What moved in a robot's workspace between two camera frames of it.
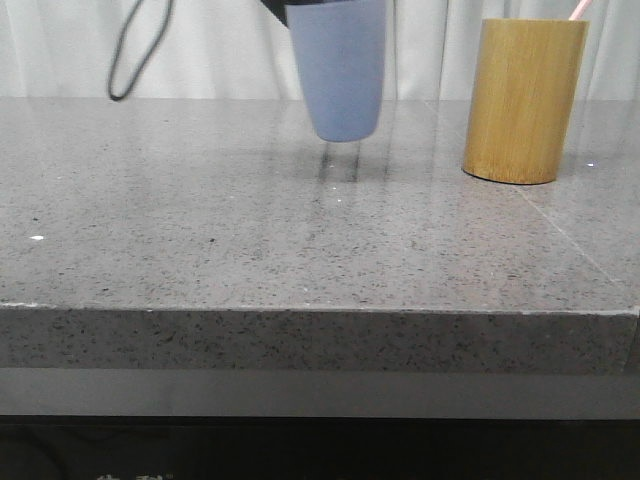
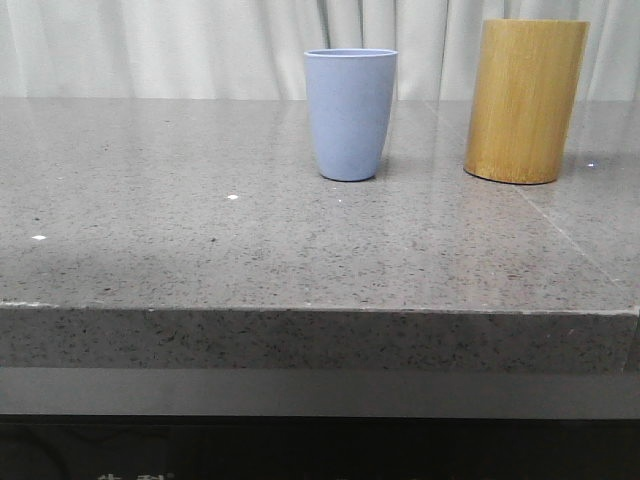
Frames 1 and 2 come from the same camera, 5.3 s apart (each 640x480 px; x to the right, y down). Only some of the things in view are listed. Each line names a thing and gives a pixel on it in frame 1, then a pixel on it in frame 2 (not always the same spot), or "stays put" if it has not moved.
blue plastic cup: x=341 y=52 → x=351 y=96
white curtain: x=239 y=49 stays put
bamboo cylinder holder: x=526 y=82 stays put
